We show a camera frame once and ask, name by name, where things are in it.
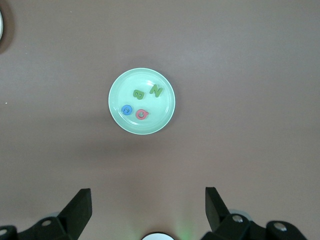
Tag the pink foam letter Q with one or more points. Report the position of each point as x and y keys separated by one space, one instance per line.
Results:
x=138 y=115

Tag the beige plate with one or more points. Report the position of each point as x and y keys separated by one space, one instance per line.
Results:
x=1 y=25

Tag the green plate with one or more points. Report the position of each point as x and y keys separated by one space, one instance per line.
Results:
x=160 y=120

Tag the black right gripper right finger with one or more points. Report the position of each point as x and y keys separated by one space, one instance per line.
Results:
x=220 y=220

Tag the green foam letter B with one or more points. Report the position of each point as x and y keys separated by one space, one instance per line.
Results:
x=136 y=94

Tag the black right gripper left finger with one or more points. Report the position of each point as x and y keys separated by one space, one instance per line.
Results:
x=75 y=217

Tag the blue foam letter G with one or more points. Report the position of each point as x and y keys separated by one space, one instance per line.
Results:
x=123 y=110

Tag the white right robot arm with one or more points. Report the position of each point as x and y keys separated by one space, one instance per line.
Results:
x=158 y=237

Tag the brown table mat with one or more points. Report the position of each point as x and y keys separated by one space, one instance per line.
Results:
x=250 y=75

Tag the green foam letter N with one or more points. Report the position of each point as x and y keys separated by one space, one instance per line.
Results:
x=156 y=91

